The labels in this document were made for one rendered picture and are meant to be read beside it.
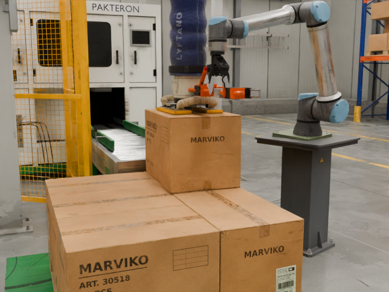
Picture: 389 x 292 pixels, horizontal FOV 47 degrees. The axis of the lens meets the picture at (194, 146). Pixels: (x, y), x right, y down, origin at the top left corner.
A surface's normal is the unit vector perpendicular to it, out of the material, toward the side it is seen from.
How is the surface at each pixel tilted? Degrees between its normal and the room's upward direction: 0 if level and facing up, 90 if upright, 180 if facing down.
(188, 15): 76
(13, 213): 90
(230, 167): 90
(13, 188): 90
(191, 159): 90
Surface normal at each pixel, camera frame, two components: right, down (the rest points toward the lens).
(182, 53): -0.27, -0.11
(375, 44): -0.93, 0.09
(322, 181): 0.68, 0.11
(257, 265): 0.36, 0.14
